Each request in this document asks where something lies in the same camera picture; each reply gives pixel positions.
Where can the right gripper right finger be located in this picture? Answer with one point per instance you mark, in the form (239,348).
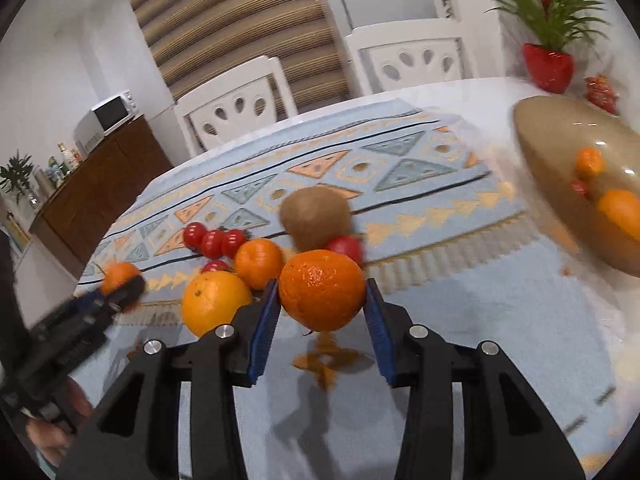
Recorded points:
(507,431)

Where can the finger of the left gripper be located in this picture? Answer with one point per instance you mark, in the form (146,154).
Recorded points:
(117,297)

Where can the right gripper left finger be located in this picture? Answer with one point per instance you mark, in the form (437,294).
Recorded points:
(133,432)

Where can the orange with stem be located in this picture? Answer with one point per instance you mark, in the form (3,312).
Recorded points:
(116,274)

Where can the yellow-orange round orange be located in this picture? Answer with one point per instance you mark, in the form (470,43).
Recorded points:
(212,299)

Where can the red cherry tomato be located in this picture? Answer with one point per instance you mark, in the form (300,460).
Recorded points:
(232,240)
(193,234)
(211,244)
(215,266)
(349,246)

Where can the small orange tangerine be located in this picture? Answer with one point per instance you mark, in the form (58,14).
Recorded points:
(257,262)

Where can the large orange mandarin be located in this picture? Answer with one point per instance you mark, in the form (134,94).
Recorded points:
(322,290)

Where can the brown kiwi fruit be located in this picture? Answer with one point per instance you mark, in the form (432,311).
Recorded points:
(314,216)

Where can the orange fruit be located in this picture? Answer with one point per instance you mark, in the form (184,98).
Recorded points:
(622,208)

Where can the person's left hand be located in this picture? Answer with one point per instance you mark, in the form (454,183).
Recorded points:
(52,441)

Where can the dark wooden sideboard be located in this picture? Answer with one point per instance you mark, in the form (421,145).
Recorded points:
(73,221)

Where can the bottles on sideboard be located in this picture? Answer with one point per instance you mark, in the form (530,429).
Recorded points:
(58,169)

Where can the small green plant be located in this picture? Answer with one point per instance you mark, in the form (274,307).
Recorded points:
(15,179)

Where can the white microwave oven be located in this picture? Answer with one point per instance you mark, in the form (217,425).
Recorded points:
(103,119)

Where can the patterned light blue table runner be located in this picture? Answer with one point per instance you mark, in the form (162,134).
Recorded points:
(443,237)

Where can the amber ribbed glass bowl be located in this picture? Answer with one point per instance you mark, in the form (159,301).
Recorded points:
(551,130)

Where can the white dining chair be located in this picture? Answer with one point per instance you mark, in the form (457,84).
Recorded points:
(239,101)
(402,54)

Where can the striped beige window blind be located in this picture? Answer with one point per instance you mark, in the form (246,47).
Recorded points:
(194,41)

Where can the green plant in red pot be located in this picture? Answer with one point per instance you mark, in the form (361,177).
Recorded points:
(555,25)

